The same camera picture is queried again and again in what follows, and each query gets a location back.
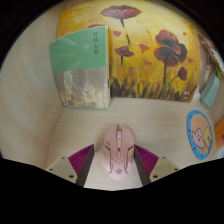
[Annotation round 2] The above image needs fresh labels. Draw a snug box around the green covered book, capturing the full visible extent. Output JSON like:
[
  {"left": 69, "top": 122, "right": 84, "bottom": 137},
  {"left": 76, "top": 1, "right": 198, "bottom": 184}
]
[{"left": 49, "top": 25, "right": 112, "bottom": 111}]

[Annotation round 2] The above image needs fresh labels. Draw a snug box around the pink computer mouse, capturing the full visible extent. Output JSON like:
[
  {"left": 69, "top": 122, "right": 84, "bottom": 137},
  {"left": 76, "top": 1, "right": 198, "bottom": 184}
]
[{"left": 102, "top": 124, "right": 136, "bottom": 180}]

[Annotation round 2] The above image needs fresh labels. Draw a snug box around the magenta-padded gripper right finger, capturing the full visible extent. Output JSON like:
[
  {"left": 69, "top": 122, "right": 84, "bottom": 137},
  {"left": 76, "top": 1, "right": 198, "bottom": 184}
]
[{"left": 133, "top": 144, "right": 181, "bottom": 186}]

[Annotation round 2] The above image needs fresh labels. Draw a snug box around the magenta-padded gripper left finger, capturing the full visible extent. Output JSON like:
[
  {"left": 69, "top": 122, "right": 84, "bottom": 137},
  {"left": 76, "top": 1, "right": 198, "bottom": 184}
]
[{"left": 45, "top": 143, "right": 95, "bottom": 188}]

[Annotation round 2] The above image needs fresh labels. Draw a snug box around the yellow poppy flower painting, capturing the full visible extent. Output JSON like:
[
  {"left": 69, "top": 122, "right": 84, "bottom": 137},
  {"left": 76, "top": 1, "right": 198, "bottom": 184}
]
[{"left": 56, "top": 0, "right": 202, "bottom": 103}]

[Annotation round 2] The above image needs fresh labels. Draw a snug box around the round blue-rimmed cartoon mouse pad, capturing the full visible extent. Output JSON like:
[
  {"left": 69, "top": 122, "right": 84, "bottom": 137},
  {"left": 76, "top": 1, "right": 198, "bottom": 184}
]
[{"left": 186, "top": 109, "right": 214, "bottom": 160}]

